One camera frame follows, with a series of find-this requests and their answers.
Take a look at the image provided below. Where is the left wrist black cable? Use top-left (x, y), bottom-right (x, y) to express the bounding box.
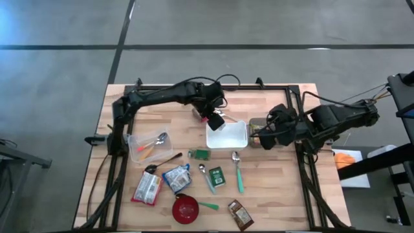
top-left (180, 73), bottom-right (242, 90)

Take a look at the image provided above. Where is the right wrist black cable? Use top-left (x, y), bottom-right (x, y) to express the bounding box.
top-left (302, 91), bottom-right (368, 109)

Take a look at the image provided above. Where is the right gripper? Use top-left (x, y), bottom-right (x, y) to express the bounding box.
top-left (259, 124), bottom-right (298, 151)

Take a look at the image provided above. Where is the black metal frame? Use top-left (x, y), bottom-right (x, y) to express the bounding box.
top-left (77, 77), bottom-right (353, 232)

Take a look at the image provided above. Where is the white plastic bin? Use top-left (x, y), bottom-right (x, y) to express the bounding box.
top-left (205, 120), bottom-right (249, 152)

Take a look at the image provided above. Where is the silver spoon with green handle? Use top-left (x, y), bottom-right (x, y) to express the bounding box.
top-left (231, 150), bottom-right (246, 194)

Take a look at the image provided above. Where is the red bowl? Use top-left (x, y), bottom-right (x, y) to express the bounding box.
top-left (171, 194), bottom-right (201, 225)

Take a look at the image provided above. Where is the red spice box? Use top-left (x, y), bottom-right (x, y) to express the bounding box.
top-left (192, 107), bottom-right (210, 124)

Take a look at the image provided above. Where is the cable bundle to cart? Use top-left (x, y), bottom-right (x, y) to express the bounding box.
top-left (341, 83), bottom-right (391, 104)

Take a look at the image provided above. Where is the spoon with wooden handle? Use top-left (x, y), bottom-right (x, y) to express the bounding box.
top-left (138, 131), bottom-right (169, 162)

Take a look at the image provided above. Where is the black equipment cart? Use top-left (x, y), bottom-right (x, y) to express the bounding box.
top-left (338, 70), bottom-right (414, 227)

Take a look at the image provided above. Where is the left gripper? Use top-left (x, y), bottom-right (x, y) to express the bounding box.
top-left (199, 95), bottom-right (228, 132)

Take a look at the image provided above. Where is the blue and white snack packet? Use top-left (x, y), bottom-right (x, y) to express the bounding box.
top-left (161, 163), bottom-right (193, 195)

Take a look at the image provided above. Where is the yellow ramen noodle packet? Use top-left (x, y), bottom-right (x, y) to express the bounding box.
top-left (250, 121), bottom-right (270, 146)

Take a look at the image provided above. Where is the green spice tin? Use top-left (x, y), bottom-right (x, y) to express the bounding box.
top-left (208, 166), bottom-right (227, 188)

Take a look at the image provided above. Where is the brown cable on table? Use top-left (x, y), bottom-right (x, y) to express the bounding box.
top-left (85, 152), bottom-right (111, 221)

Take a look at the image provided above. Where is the orange object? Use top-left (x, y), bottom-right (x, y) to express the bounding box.
top-left (334, 152), bottom-right (356, 170)

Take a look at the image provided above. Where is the brown packet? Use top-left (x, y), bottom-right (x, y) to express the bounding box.
top-left (227, 199), bottom-right (255, 232)

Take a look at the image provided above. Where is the red and white noodle packet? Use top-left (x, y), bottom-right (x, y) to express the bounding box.
top-left (130, 170), bottom-right (163, 207)

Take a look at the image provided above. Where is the white box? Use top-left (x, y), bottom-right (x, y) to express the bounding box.
top-left (367, 144), bottom-right (398, 159)

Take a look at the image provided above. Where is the grey side table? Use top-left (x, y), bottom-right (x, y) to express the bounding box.
top-left (0, 139), bottom-right (53, 227)

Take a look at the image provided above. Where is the spoon with light-blue handle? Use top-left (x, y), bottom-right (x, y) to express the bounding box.
top-left (198, 163), bottom-right (217, 195)

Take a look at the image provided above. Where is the black spoon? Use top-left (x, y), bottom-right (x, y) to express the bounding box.
top-left (144, 151), bottom-right (184, 175)

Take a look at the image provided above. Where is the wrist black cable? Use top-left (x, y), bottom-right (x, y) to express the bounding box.
top-left (302, 91), bottom-right (368, 109)
top-left (180, 73), bottom-right (242, 90)

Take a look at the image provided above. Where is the white paper sheet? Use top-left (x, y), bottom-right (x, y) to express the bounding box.
top-left (332, 148), bottom-right (371, 189)

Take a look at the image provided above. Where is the gold spoon with green handle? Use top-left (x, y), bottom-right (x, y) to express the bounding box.
top-left (175, 193), bottom-right (221, 212)

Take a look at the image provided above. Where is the clear plastic bin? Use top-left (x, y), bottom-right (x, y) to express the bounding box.
top-left (127, 128), bottom-right (175, 165)

